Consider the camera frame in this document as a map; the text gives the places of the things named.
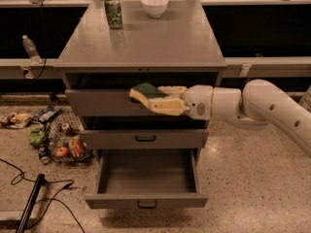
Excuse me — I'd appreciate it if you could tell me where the grey top drawer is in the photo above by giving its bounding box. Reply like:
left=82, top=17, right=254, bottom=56
left=65, top=72, right=218, bottom=117

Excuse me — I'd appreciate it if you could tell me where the blue white snack bag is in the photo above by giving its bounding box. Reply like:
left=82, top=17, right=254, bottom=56
left=32, top=106, right=61, bottom=124

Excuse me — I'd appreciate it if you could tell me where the green soda can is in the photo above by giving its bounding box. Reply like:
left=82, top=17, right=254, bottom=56
left=104, top=0, right=122, bottom=29

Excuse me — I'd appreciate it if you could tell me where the grey bottom drawer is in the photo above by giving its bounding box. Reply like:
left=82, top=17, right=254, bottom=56
left=85, top=150, right=207, bottom=209

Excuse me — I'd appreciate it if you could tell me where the green chip bag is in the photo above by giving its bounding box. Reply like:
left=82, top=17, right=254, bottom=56
left=29, top=123, right=50, bottom=149

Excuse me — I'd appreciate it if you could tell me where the green yellow sponge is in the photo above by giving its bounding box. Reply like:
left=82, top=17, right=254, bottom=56
left=129, top=83, right=166, bottom=106

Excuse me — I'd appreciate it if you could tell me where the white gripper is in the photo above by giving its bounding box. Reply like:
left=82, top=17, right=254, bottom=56
left=142, top=85, right=213, bottom=120

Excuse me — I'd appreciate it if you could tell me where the small brown can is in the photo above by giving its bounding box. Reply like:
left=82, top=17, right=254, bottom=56
left=61, top=123, right=72, bottom=135

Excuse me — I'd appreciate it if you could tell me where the clear plastic water bottle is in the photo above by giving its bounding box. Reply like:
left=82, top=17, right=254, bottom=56
left=22, top=35, right=42, bottom=64

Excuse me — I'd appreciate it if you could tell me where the wire mesh basket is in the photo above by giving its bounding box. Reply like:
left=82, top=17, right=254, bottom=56
left=49, top=111, right=91, bottom=163

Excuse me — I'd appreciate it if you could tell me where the blue soda can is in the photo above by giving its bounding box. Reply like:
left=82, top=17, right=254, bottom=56
left=38, top=145, right=51, bottom=164

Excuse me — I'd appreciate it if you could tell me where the white bowl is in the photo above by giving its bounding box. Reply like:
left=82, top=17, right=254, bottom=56
left=141, top=0, right=169, bottom=17

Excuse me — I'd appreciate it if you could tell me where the grey middle drawer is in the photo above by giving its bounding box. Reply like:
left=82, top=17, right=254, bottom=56
left=82, top=116, right=208, bottom=150

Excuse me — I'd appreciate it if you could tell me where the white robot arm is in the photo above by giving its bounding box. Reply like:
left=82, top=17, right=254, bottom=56
left=143, top=80, right=311, bottom=154

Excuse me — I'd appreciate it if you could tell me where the yellow snack bag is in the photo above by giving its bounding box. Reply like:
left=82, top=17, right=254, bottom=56
left=0, top=113, right=32, bottom=129

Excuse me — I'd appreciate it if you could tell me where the orange snack packet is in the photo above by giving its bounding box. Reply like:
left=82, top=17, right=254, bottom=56
left=69, top=138, right=85, bottom=158

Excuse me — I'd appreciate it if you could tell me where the grey drawer cabinet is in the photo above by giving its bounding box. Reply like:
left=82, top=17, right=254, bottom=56
left=53, top=0, right=227, bottom=155

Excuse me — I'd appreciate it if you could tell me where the black stand leg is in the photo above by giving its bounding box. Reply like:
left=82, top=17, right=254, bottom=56
left=16, top=174, right=45, bottom=233

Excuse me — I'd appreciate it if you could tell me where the grey drawer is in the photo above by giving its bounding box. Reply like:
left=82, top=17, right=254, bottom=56
left=65, top=72, right=218, bottom=117
left=82, top=116, right=208, bottom=150
left=85, top=150, right=207, bottom=209

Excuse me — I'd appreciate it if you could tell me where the red apple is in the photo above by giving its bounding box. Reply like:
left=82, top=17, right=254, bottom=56
left=55, top=147, right=70, bottom=157

